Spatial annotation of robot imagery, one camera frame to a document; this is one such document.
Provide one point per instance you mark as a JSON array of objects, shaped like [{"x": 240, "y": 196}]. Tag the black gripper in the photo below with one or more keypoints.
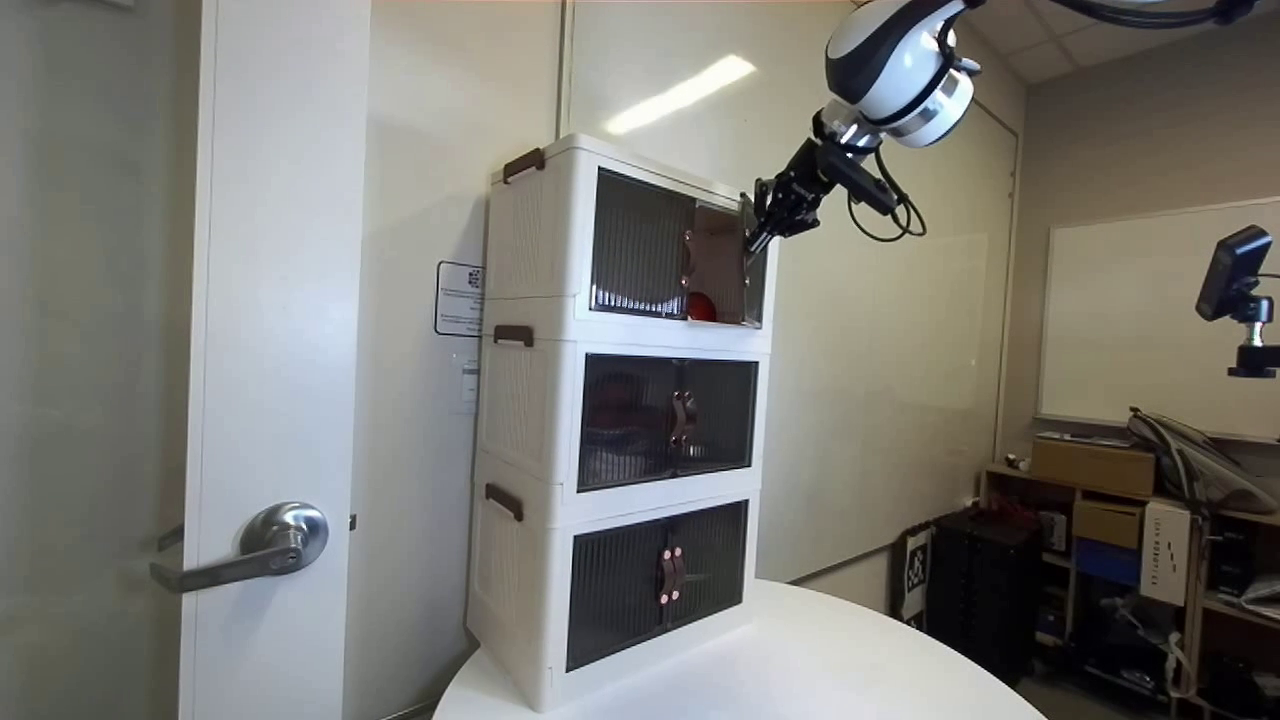
[{"x": 810, "y": 177}]

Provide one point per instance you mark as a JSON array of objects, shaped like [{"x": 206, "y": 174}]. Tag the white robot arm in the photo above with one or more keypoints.
[{"x": 895, "y": 66}]

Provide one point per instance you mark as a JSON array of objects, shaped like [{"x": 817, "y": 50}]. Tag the red object inside cabinet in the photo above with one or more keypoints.
[{"x": 703, "y": 305}]

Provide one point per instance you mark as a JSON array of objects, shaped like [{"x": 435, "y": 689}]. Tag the wooden shelf unit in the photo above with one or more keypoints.
[{"x": 1005, "y": 478}]

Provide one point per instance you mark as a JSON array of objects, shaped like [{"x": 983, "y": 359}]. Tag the black framed white board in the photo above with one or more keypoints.
[{"x": 919, "y": 574}]

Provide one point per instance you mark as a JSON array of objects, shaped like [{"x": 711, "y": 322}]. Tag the large cardboard box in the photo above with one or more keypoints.
[{"x": 1093, "y": 469}]

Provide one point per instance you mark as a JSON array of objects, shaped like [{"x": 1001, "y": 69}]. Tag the black storage case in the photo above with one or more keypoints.
[{"x": 985, "y": 603}]

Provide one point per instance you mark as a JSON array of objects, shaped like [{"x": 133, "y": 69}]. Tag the small cardboard box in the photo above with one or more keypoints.
[{"x": 1106, "y": 520}]

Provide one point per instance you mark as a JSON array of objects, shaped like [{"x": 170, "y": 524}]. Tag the blue storage bin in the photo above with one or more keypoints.
[{"x": 1106, "y": 560}]

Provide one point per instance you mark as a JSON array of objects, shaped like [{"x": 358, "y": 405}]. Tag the grey plastic cover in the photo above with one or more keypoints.
[{"x": 1202, "y": 460}]

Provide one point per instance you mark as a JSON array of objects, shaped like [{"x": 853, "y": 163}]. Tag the white room door with glass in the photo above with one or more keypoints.
[{"x": 283, "y": 266}]

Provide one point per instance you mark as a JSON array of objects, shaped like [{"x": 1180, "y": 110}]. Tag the white upright box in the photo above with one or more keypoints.
[{"x": 1167, "y": 555}]

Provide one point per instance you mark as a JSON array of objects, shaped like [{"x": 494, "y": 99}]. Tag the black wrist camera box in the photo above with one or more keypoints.
[{"x": 866, "y": 180}]

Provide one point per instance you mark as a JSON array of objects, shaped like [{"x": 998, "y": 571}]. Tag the white three-tier cabinet frame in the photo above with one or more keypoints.
[{"x": 535, "y": 255}]

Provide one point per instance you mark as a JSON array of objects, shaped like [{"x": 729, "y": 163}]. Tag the paper wall sign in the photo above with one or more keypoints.
[{"x": 456, "y": 300}]

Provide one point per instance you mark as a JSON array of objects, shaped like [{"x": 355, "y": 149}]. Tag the black camera on stand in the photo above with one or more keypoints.
[{"x": 1233, "y": 272}]

